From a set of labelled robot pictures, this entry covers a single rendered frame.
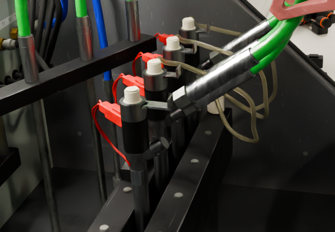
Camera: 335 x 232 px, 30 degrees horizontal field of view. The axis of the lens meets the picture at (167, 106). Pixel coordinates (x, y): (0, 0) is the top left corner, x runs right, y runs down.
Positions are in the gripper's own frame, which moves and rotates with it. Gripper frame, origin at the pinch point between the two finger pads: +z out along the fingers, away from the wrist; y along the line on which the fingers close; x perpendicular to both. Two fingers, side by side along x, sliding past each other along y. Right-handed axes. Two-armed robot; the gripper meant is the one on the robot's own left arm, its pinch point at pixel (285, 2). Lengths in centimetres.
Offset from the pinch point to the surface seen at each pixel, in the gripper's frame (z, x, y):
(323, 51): 33, 17, -47
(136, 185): 24.0, 2.6, 9.3
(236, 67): 6.5, 0.9, 3.8
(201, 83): 10.1, -0.3, 4.9
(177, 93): 12.9, -1.3, 5.3
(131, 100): 16.7, -4.3, 6.8
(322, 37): 36, 17, -54
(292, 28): 0.5, 2.0, 1.6
